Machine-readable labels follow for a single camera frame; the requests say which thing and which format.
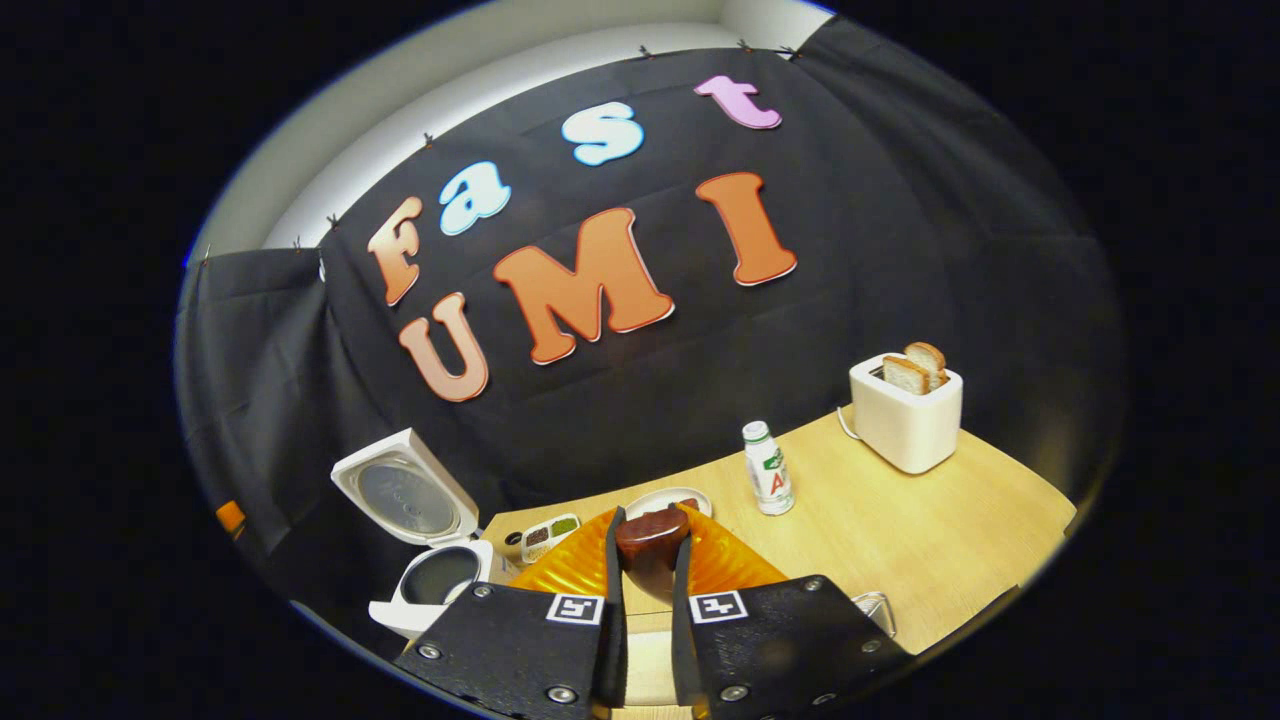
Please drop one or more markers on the brown wooden spoon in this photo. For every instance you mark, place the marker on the brown wooden spoon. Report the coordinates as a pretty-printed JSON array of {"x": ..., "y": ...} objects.
[{"x": 650, "y": 540}]

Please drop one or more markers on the white rice cooker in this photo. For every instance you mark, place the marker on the white rice cooker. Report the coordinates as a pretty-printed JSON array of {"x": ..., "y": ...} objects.
[{"x": 410, "y": 495}]

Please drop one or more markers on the white divided condiment dish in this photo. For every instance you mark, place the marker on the white divided condiment dish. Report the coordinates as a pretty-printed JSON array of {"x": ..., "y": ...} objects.
[{"x": 550, "y": 535}]

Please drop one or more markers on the white toaster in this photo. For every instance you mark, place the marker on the white toaster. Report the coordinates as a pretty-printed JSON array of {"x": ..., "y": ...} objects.
[{"x": 905, "y": 430}]

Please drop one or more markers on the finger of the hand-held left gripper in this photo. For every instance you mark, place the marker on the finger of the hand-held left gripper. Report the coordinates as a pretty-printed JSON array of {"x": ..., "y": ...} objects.
[{"x": 231, "y": 518}]

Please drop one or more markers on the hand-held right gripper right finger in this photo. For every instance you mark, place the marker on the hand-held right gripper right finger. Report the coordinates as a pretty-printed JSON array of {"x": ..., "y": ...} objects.
[{"x": 682, "y": 640}]

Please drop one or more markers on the white round plate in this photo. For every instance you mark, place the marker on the white round plate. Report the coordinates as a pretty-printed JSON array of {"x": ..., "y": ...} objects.
[{"x": 650, "y": 500}]

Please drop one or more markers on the white drink bottle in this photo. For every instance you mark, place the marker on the white drink bottle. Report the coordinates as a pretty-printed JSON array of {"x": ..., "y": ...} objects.
[{"x": 768, "y": 475}]

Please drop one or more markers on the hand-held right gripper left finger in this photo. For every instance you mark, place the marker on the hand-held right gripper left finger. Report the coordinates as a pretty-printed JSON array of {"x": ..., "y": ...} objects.
[{"x": 615, "y": 640}]

